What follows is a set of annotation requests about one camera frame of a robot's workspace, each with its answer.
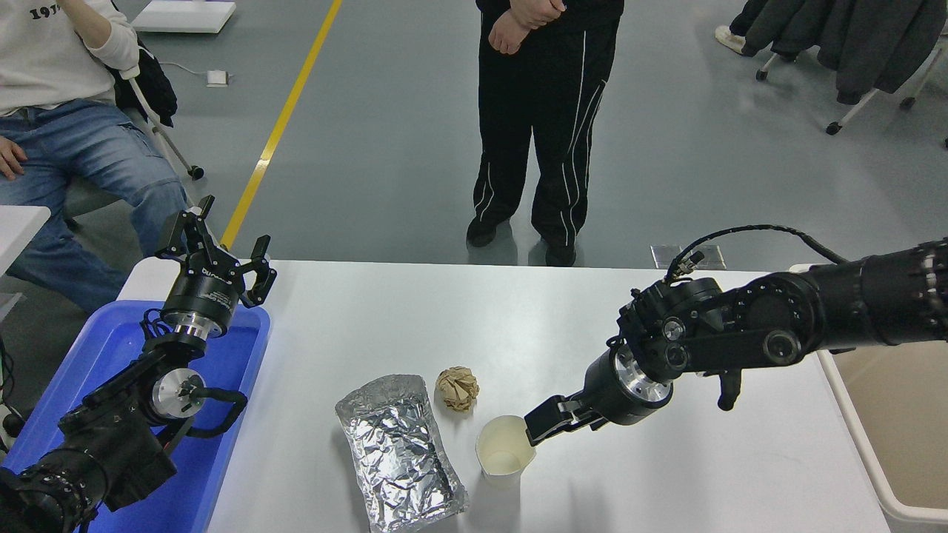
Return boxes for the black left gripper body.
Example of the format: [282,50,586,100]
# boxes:
[161,259,245,327]

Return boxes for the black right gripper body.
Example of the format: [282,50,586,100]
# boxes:
[584,352,664,427]

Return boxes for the white paper cup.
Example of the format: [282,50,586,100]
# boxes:
[475,415,537,488]

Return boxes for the person's right hand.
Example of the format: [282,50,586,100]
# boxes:
[513,0,567,29]
[0,137,28,181]

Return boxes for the person's left hand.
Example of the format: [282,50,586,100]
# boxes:
[489,11,530,56]

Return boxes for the blue plastic tray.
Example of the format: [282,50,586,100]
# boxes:
[4,300,271,533]

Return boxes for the white wheeled chair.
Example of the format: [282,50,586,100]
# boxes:
[755,33,948,149]
[59,63,206,230]

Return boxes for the crumpled tan paper ball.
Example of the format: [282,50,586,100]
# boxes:
[435,366,480,412]

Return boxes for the yellow floor tape line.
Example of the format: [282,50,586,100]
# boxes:
[221,0,344,250]

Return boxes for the person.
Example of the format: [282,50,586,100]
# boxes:
[467,0,625,267]
[0,0,190,315]
[715,0,771,56]

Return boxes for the crumpled silver foil tray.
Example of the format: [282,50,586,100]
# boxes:
[335,374,469,533]

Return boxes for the black jacket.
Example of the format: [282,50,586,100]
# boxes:
[111,44,178,128]

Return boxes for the white side table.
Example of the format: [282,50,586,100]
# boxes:
[0,205,51,278]

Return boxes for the white flat floor platform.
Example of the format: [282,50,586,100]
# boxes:
[132,0,238,34]

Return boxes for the large pale plastic bin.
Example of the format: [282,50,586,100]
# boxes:
[789,263,948,528]

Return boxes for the dark grey coat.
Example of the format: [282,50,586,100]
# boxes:
[744,0,948,106]

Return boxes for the black floor cable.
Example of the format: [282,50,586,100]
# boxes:
[0,335,27,452]

